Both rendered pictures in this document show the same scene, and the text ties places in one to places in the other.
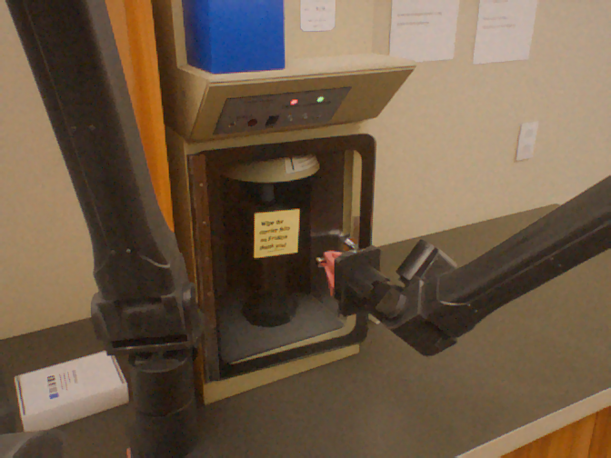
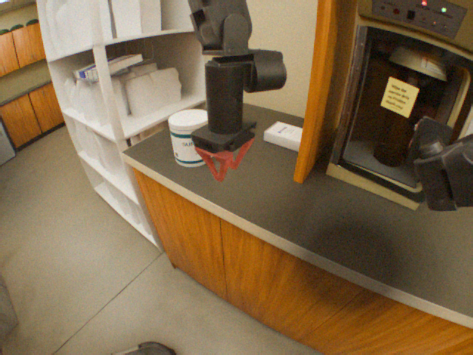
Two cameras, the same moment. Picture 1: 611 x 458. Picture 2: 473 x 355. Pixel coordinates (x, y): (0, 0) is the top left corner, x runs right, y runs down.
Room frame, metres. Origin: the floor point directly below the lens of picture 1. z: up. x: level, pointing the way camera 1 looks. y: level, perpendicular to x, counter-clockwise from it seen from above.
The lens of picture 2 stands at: (0.34, -0.16, 1.34)
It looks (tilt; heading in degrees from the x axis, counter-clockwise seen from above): 39 degrees down; 63
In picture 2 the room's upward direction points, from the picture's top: straight up
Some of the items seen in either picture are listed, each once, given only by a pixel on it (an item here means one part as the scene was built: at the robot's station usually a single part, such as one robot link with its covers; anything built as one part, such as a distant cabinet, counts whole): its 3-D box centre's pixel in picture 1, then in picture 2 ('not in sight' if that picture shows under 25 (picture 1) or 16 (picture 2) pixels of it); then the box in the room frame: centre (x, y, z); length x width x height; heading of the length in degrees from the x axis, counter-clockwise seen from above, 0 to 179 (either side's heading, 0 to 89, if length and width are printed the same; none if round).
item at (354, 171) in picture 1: (291, 259); (403, 120); (0.89, 0.02, 1.19); 0.30 x 0.01 x 0.40; 114
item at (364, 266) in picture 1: (368, 288); (431, 151); (0.77, -0.09, 1.20); 0.07 x 0.07 x 0.10; 29
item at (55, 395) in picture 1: (72, 389); (289, 135); (0.85, 0.40, 0.96); 0.16 x 0.12 x 0.04; 119
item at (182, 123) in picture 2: not in sight; (191, 137); (0.49, 0.45, 1.02); 0.13 x 0.13 x 0.15
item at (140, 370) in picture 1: (163, 371); (228, 78); (0.47, 0.14, 1.27); 0.07 x 0.06 x 0.07; 3
